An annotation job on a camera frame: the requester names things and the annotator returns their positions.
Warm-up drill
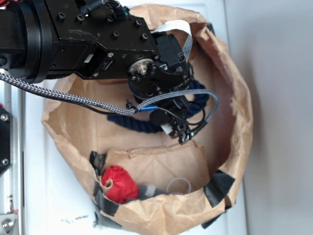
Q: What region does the brown paper bag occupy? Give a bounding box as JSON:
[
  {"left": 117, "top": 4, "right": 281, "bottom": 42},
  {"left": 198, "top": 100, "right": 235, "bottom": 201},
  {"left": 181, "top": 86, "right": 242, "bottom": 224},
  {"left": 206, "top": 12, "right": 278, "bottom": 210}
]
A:
[{"left": 42, "top": 4, "right": 253, "bottom": 235}]

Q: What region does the aluminium frame rail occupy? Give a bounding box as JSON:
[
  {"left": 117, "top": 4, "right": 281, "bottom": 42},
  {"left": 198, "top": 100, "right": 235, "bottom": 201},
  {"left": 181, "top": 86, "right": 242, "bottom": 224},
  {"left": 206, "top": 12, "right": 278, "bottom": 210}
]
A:
[{"left": 0, "top": 81, "right": 26, "bottom": 235}]

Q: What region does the white ribbon cable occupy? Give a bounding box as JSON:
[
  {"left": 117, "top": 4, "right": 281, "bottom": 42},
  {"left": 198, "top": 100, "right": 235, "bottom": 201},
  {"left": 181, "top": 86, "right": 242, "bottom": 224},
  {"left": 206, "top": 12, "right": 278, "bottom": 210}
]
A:
[{"left": 150, "top": 20, "right": 193, "bottom": 62}]

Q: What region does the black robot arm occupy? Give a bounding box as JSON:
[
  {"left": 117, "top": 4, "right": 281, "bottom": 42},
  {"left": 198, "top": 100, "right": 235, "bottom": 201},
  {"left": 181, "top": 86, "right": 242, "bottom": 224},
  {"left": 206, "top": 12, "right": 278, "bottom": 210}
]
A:
[{"left": 0, "top": 0, "right": 197, "bottom": 143}]

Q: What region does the grey braided cable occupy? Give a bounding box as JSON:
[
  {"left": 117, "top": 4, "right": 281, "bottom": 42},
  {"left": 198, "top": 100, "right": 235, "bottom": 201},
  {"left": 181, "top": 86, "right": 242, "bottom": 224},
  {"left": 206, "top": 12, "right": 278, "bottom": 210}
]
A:
[{"left": 0, "top": 72, "right": 220, "bottom": 138}]

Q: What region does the grey plush toy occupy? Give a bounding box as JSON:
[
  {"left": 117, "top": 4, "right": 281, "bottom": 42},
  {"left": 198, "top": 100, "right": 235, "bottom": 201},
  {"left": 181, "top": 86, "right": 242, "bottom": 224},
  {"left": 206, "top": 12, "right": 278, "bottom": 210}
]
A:
[{"left": 126, "top": 184, "right": 169, "bottom": 203}]

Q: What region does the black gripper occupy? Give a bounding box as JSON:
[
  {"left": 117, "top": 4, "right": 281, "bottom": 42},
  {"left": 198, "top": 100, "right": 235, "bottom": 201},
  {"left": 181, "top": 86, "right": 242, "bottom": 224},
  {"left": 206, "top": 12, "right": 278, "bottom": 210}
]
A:
[{"left": 128, "top": 33, "right": 194, "bottom": 144}]

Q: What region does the white rubber ring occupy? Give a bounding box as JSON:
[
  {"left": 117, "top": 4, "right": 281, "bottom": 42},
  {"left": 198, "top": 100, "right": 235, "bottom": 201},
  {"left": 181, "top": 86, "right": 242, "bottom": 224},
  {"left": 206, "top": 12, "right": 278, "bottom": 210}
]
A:
[{"left": 166, "top": 178, "right": 192, "bottom": 194}]

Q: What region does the dark blue rope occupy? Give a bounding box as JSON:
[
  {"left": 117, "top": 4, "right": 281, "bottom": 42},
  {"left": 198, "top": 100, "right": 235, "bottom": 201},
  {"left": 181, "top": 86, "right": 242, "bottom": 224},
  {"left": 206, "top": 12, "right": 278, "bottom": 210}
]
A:
[{"left": 107, "top": 79, "right": 208, "bottom": 135}]

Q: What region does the red crumpled ball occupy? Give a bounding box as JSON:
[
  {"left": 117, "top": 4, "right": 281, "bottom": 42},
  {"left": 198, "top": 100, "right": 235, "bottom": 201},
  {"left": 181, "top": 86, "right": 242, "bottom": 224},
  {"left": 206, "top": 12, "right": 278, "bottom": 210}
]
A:
[{"left": 101, "top": 165, "right": 138, "bottom": 204}]

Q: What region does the thin black cable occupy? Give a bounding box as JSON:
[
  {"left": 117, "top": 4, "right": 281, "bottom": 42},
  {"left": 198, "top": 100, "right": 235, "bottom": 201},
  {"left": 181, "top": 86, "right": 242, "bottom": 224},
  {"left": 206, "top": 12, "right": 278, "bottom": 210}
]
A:
[{"left": 80, "top": 102, "right": 206, "bottom": 128}]

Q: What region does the black mounting bracket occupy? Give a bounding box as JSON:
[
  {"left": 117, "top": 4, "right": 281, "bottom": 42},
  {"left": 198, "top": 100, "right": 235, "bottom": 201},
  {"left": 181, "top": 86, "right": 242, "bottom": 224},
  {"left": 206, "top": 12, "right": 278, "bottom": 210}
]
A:
[{"left": 0, "top": 103, "right": 12, "bottom": 176}]

